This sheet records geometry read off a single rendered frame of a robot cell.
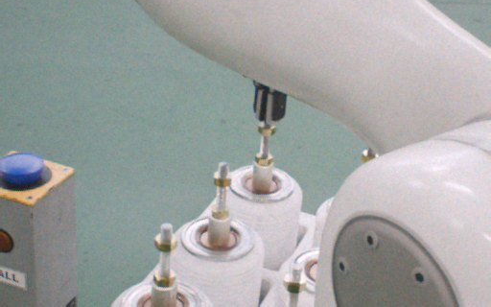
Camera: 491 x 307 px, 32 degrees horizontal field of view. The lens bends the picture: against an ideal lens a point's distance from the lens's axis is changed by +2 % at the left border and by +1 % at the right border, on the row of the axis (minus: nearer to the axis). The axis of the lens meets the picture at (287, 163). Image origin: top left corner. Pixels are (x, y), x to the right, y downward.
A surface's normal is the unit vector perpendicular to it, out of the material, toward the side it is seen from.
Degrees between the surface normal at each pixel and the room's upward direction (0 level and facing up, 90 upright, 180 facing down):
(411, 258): 81
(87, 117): 0
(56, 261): 90
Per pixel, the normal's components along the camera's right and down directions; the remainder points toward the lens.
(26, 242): -0.35, 0.44
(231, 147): 0.11, -0.86
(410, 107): -0.54, 0.45
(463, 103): -0.72, 0.22
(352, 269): -0.85, 0.21
